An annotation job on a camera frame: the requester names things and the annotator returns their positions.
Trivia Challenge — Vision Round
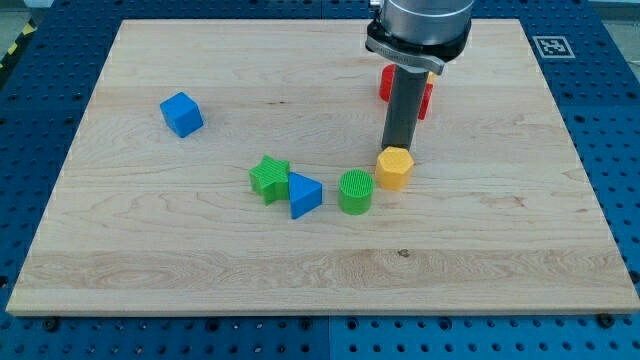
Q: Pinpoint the blue cube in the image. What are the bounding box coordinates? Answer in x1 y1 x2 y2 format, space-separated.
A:
159 92 204 138

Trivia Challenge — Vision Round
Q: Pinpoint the yellow hexagon block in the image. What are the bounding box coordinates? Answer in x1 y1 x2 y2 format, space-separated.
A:
375 146 415 191

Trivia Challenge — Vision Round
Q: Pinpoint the red block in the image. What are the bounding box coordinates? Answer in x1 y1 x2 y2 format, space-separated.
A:
378 64 434 120

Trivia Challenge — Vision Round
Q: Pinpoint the green cylinder block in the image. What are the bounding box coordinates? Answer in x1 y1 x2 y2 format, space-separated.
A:
338 169 375 215

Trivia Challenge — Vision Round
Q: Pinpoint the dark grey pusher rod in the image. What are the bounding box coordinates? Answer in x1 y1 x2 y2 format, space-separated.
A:
381 65 428 150

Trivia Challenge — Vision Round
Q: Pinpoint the wooden board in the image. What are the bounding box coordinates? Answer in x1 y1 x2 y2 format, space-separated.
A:
7 19 639 316

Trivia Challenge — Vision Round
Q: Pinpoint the green star block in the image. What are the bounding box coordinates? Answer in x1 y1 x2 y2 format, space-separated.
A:
249 155 290 206

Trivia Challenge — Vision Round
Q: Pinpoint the fiducial marker tag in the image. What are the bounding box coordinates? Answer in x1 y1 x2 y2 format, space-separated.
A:
533 35 575 59

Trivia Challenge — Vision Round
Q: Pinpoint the blue triangle block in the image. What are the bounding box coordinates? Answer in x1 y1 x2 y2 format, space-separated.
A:
289 172 323 219

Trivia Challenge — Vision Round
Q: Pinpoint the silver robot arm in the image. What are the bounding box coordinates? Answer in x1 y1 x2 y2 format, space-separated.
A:
365 0 474 150

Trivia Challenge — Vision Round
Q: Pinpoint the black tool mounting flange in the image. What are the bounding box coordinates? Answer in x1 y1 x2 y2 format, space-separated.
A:
365 20 471 75

